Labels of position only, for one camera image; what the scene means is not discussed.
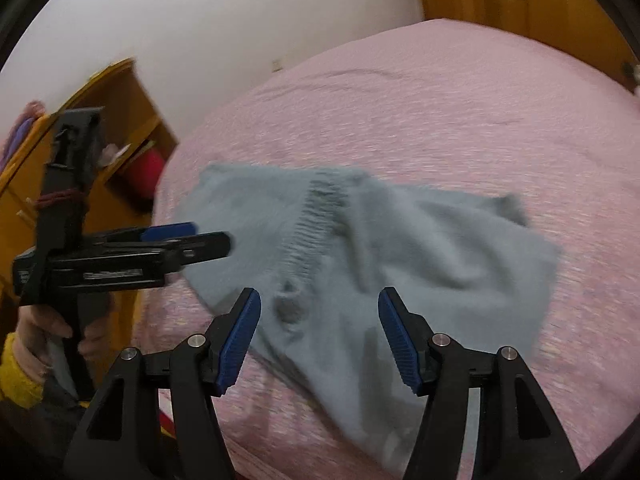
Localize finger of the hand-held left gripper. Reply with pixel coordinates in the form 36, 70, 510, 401
95, 222, 199, 247
165, 231, 234, 267

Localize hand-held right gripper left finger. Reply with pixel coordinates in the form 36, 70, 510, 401
62, 287, 262, 480

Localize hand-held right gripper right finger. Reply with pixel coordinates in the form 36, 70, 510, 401
377, 286, 583, 480

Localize grey pants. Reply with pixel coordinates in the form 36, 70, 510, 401
182, 162, 562, 479

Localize person's left forearm yellow sleeve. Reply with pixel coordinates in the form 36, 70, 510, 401
0, 332, 47, 409

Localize person's left hand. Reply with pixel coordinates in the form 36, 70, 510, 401
14, 304, 109, 376

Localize red cylindrical object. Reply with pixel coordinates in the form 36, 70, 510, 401
122, 150, 166, 197

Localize purple plush item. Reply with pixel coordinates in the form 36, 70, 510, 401
0, 100, 47, 173

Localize wooden bedside shelf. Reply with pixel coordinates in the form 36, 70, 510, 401
0, 57, 181, 342

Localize person's dark clothing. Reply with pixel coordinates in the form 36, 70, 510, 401
0, 374, 93, 480

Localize bed with pink floral sheet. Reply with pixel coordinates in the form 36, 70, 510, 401
132, 17, 640, 480

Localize wooden wardrobe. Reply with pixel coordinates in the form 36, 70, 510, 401
410, 0, 637, 92

